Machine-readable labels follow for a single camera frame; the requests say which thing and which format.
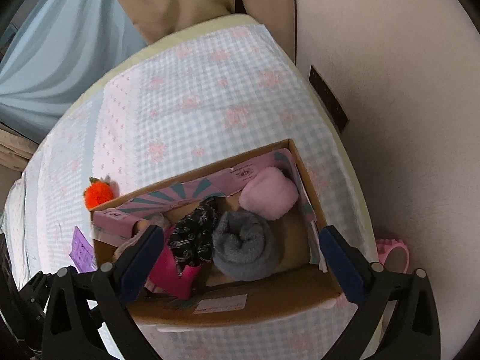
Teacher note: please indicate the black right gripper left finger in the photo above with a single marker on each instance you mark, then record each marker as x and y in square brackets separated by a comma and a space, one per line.
[117, 284]

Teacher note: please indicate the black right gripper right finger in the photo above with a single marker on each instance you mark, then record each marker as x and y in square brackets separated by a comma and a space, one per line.
[368, 289]

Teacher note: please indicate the purple plastic packet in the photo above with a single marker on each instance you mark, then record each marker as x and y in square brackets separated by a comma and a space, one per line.
[82, 253]

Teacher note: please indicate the orange plush fruit toy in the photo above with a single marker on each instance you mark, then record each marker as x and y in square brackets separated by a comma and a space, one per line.
[97, 193]

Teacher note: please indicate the pink fluffy sock roll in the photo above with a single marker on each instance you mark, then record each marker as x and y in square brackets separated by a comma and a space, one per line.
[270, 194]

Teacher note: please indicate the pink zip pouch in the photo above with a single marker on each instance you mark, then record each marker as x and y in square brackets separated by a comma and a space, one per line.
[164, 277]

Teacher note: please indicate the black white knit sock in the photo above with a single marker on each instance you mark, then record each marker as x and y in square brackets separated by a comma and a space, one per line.
[191, 239]

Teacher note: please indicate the grey fluffy sock roll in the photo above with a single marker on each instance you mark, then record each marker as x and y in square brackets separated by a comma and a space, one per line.
[244, 248]

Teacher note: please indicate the cardboard box pink flaps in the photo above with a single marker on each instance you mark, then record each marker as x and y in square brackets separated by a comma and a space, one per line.
[301, 280]

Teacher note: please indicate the light blue curtain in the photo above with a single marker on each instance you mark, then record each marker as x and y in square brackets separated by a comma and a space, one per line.
[62, 48]

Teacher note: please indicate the pink ring toy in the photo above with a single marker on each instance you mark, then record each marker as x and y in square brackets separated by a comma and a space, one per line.
[393, 254]

